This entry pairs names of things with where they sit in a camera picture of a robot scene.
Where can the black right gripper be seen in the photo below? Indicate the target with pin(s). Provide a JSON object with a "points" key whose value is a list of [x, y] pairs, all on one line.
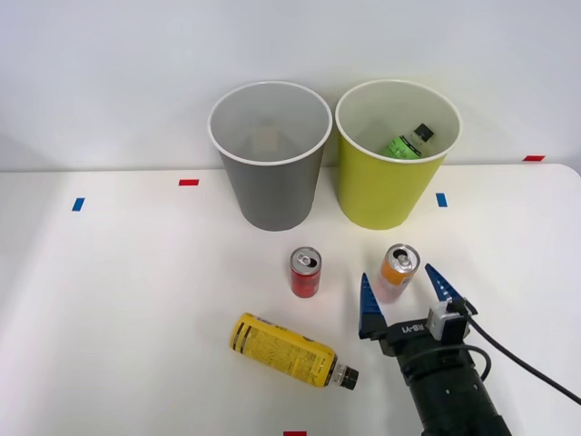
{"points": [[420, 340]]}

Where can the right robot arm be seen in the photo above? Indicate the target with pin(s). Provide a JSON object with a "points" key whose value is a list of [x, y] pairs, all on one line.
{"points": [[458, 390]]}

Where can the orange drink can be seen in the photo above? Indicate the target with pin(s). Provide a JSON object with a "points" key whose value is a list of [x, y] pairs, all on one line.
{"points": [[394, 277]]}

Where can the red drink can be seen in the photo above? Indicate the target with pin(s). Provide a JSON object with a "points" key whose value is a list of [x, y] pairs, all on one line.
{"points": [[305, 279]]}

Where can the yellow-green plastic waste bin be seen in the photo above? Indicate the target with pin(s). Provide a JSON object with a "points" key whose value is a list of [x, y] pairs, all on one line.
{"points": [[381, 191]]}

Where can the yellow label plastic bottle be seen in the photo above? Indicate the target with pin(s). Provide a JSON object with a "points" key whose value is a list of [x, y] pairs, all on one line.
{"points": [[281, 349]]}

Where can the green label plastic bottle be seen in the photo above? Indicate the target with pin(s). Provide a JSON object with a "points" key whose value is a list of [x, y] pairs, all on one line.
{"points": [[403, 146]]}

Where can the grey plastic waste bin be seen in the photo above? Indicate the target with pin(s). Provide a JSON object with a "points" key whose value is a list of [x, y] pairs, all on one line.
{"points": [[272, 195]]}

